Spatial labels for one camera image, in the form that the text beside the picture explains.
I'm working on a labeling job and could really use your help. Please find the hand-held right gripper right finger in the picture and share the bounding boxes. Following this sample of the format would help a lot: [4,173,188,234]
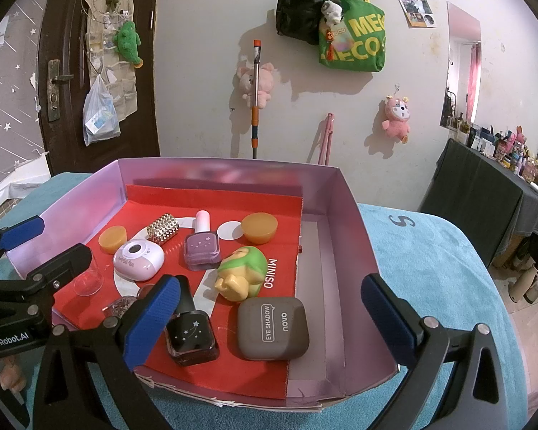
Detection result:
[361,272,512,430]

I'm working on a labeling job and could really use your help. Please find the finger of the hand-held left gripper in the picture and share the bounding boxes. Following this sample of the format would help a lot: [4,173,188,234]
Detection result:
[0,243,93,319]
[0,215,46,275]

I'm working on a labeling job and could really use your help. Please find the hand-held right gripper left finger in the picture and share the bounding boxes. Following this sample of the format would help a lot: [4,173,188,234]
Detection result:
[29,274,182,430]

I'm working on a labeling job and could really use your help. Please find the clear glass cup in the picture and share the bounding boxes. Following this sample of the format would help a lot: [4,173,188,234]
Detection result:
[73,257,105,297]

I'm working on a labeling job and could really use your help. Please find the glitter jar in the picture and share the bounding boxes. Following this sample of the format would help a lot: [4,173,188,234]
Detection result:
[104,284,155,323]

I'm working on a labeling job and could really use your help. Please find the black nail polish bottle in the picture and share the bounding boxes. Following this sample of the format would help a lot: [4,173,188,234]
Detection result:
[164,275,220,367]

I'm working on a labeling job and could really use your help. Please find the orange round soap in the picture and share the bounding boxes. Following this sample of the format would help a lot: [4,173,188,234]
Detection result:
[98,226,128,252]
[241,212,279,245]

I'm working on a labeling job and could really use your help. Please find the white round camera gadget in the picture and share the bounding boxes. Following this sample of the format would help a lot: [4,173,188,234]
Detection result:
[113,240,166,283]

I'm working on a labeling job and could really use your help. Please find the purple nail polish bottle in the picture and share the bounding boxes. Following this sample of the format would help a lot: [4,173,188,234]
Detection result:
[182,210,221,271]

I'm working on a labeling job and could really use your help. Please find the lilac cardboard box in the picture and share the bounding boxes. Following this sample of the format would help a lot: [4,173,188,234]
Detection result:
[6,157,400,413]

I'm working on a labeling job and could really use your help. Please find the green yellow toy figure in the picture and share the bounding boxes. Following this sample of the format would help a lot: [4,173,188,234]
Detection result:
[214,246,268,301]

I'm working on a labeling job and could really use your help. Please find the brown eye shadow case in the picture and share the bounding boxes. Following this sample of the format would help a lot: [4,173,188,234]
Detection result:
[237,296,310,362]

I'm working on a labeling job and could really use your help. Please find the person's left hand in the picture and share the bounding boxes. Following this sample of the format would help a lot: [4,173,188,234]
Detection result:
[0,358,28,392]

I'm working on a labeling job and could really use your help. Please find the white plastic sheet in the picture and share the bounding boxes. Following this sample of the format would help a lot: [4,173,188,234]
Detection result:
[0,150,50,216]

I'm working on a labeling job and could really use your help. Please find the red Miniso paper bag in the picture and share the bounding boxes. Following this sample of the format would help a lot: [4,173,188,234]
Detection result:
[51,183,306,401]

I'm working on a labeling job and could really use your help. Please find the grey star print curtain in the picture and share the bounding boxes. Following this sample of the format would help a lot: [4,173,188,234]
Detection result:
[0,0,59,189]

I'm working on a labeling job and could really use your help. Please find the beige bottle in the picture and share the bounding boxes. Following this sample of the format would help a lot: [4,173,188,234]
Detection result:
[510,265,538,302]

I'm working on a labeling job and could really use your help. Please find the clear plastic bag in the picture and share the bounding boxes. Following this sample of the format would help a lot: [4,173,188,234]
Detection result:
[82,74,120,146]

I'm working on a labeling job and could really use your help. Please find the side table with dark cloth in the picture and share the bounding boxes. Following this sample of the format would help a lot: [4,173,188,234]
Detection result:
[419,138,538,269]

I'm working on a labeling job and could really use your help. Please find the beige hanging organizer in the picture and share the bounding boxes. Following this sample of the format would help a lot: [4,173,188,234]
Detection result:
[81,0,140,121]

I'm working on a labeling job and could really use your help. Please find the pink folding rack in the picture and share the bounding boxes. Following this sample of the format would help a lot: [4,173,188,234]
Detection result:
[317,113,335,165]

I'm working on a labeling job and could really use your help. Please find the pink bear plush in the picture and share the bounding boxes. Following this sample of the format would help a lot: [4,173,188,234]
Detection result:
[381,95,414,144]

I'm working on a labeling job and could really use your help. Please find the row of cosmetic bottles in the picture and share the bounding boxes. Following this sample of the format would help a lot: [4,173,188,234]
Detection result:
[446,114,538,198]

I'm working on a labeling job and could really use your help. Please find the green crocodile plush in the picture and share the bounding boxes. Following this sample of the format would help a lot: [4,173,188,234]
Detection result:
[113,20,143,70]

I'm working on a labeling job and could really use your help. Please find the mop pole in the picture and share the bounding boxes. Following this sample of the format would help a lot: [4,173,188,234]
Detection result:
[250,39,261,159]

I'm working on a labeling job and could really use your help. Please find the dark brown door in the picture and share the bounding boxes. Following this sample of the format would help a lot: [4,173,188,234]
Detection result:
[36,0,162,177]

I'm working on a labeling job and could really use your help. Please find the pink pig plush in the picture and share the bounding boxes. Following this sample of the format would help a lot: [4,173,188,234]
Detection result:
[237,63,275,109]

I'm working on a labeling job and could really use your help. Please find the green tote bag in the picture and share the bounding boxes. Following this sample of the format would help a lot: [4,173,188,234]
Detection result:
[318,0,386,73]

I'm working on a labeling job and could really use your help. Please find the red tassel charm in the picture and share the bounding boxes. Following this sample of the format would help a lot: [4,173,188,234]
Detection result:
[324,27,339,60]

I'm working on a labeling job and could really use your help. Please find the black backpack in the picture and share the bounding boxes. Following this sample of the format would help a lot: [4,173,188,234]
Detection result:
[275,0,326,46]

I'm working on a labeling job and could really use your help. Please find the metal door handle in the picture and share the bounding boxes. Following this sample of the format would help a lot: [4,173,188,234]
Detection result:
[47,58,79,121]

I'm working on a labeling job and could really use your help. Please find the wall mirror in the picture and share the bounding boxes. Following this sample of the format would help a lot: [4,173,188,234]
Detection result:
[439,1,482,132]

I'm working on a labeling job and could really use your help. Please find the white plush keychain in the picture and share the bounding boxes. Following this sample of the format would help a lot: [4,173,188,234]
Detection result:
[320,0,345,25]

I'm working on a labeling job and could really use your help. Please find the photo wall poster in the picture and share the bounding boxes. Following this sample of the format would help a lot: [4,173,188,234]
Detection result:
[392,0,438,29]

